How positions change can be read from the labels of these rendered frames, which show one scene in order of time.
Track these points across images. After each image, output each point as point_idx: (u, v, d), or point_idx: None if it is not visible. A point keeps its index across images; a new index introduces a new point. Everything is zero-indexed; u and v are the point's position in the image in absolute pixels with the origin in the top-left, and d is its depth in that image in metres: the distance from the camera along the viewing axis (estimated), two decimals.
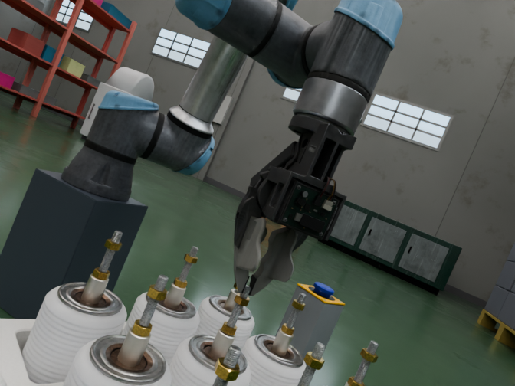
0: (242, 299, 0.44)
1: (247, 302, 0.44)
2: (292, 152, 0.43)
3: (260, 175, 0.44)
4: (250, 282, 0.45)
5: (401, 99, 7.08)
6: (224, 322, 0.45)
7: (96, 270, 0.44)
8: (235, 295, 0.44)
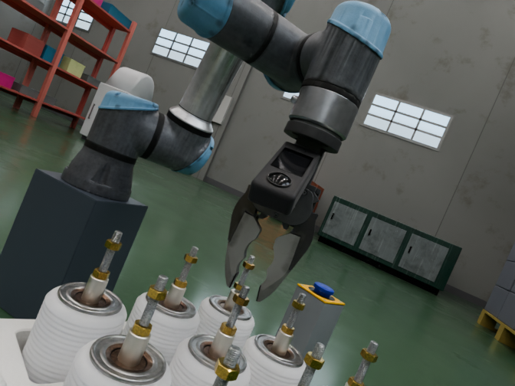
0: (246, 296, 0.45)
1: None
2: (316, 166, 0.45)
3: (318, 201, 0.43)
4: (233, 280, 0.44)
5: (401, 99, 7.08)
6: (234, 328, 0.44)
7: (96, 270, 0.44)
8: (247, 301, 0.44)
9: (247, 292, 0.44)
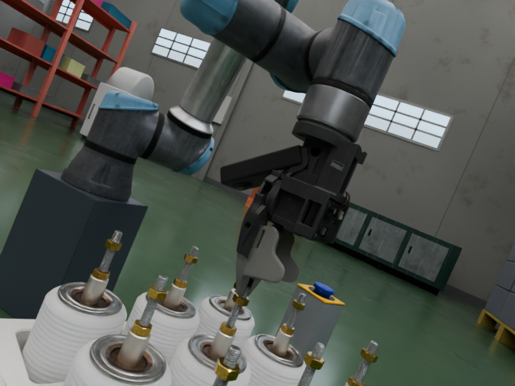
0: (245, 296, 0.45)
1: None
2: (300, 158, 0.42)
3: (267, 181, 0.41)
4: None
5: (401, 99, 7.08)
6: (234, 328, 0.44)
7: (96, 270, 0.44)
8: (247, 301, 0.44)
9: (247, 292, 0.44)
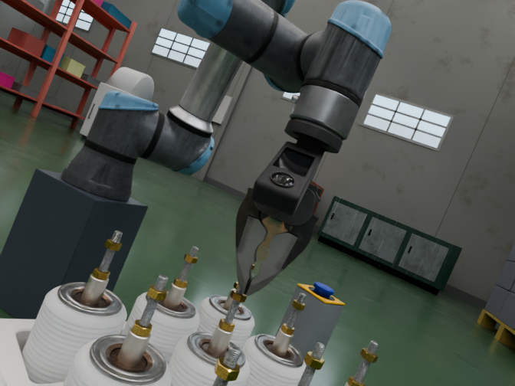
0: (246, 296, 0.45)
1: (244, 296, 0.46)
2: (317, 165, 0.45)
3: (319, 201, 0.43)
4: (247, 286, 0.44)
5: (401, 99, 7.08)
6: (226, 323, 0.45)
7: (96, 270, 0.44)
8: (238, 296, 0.45)
9: (240, 286, 0.45)
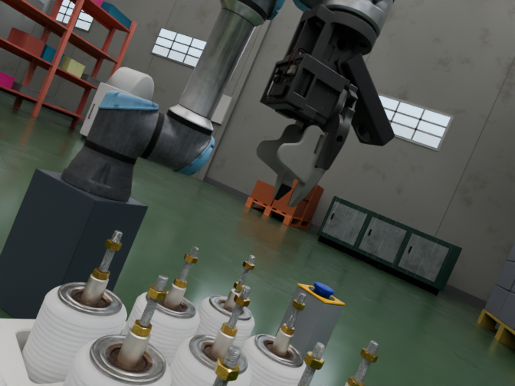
0: (250, 301, 0.45)
1: (247, 299, 0.45)
2: None
3: None
4: (299, 198, 0.43)
5: (401, 99, 7.08)
6: (229, 328, 0.44)
7: (96, 270, 0.44)
8: (242, 300, 0.44)
9: (244, 290, 0.44)
